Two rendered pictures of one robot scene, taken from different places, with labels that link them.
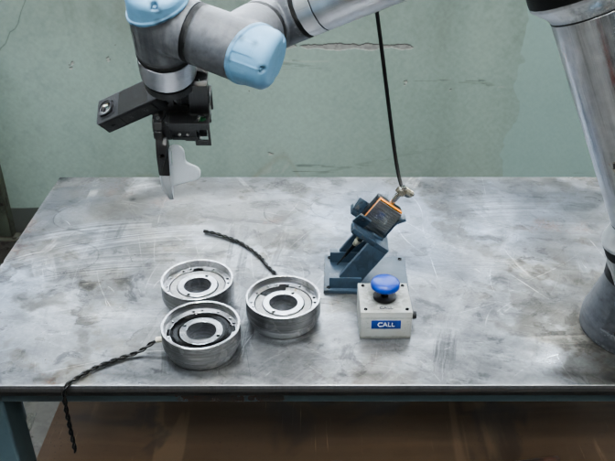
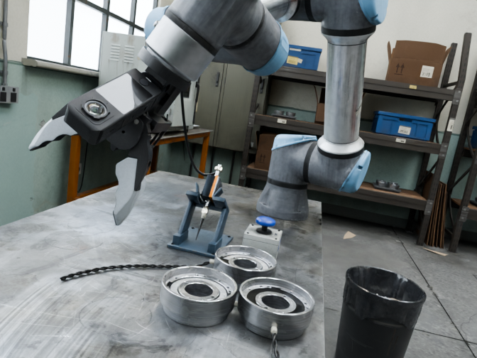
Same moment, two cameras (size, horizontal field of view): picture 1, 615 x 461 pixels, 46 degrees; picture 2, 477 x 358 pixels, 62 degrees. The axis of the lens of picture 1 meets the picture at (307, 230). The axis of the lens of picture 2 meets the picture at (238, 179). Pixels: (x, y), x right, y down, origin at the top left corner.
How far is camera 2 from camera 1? 1.06 m
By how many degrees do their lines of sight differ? 76
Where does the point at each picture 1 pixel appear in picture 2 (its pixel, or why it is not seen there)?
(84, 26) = not seen: outside the picture
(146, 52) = (226, 28)
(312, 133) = not seen: outside the picture
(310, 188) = (45, 224)
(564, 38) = (355, 51)
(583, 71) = (358, 66)
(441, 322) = not seen: hidden behind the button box
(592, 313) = (284, 207)
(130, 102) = (129, 99)
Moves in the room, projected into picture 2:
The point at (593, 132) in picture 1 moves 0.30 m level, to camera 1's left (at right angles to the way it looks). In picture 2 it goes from (352, 96) to (368, 87)
